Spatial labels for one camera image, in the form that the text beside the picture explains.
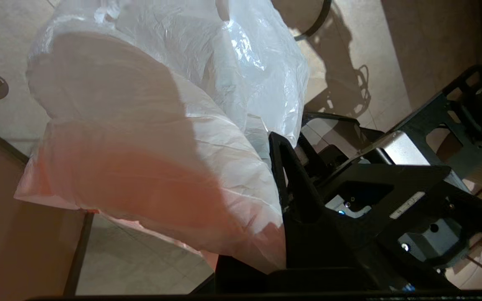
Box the grey bin retaining ring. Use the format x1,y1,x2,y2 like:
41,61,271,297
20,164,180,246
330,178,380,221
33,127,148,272
293,0,333,41

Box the white red plastic bin liner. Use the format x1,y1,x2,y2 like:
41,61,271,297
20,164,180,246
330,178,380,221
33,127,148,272
14,0,310,274

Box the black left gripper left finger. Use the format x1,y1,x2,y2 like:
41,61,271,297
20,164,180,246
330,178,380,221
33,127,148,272
215,255,269,272

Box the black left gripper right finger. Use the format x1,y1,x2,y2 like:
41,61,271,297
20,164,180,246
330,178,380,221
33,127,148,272
268,132,350,270

